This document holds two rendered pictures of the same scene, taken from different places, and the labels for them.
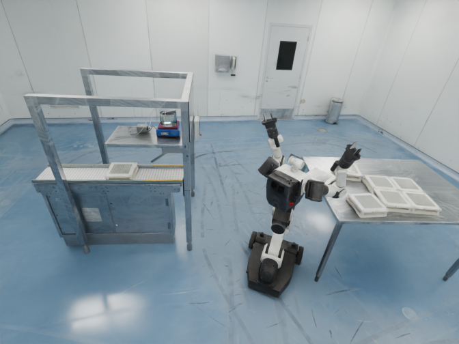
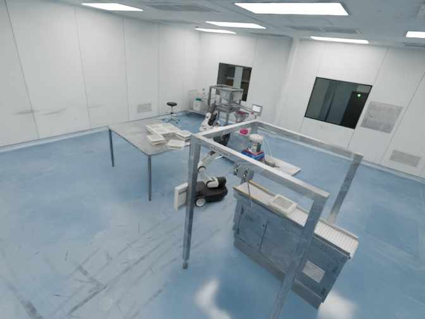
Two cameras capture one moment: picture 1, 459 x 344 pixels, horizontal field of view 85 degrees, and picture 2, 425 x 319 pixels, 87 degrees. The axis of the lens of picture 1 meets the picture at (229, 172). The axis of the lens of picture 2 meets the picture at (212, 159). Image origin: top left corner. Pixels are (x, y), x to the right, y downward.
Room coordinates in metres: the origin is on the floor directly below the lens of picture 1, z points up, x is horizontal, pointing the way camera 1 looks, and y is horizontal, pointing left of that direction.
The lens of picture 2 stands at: (4.00, 1.96, 2.38)
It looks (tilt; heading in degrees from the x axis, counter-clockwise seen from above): 26 degrees down; 227
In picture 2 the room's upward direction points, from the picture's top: 7 degrees clockwise
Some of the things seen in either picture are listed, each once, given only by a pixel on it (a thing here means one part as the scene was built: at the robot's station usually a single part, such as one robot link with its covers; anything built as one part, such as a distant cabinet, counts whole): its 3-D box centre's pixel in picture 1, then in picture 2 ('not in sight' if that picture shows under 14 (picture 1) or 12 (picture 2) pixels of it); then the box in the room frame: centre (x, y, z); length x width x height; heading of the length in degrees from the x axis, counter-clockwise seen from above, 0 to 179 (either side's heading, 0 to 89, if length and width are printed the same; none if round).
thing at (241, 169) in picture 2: (173, 141); (243, 169); (2.18, 0.56, 1.20); 0.22 x 0.11 x 0.20; 97
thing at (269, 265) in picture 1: (272, 259); (209, 186); (1.70, -0.50, 0.19); 0.64 x 0.52 x 0.33; 161
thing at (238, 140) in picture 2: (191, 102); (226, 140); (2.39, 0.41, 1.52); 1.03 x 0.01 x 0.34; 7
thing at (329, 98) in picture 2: not in sight; (335, 102); (-2.72, -0.57, 1.43); 1.38 x 0.01 x 1.16; 104
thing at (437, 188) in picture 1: (386, 185); (153, 133); (2.19, -1.64, 0.86); 1.50 x 1.10 x 0.04; 95
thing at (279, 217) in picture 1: (281, 216); not in sight; (1.60, -0.47, 0.87); 0.28 x 0.13 x 0.18; 161
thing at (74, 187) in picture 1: (114, 179); (286, 216); (1.99, 1.12, 0.83); 1.30 x 0.29 x 0.10; 97
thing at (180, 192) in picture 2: (196, 128); (182, 196); (2.93, 0.45, 1.03); 0.17 x 0.06 x 0.26; 7
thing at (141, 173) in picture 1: (113, 177); (288, 213); (1.99, 1.12, 0.86); 1.35 x 0.25 x 0.05; 97
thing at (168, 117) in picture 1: (168, 113); (255, 142); (2.09, 0.57, 1.51); 0.15 x 0.15 x 0.19
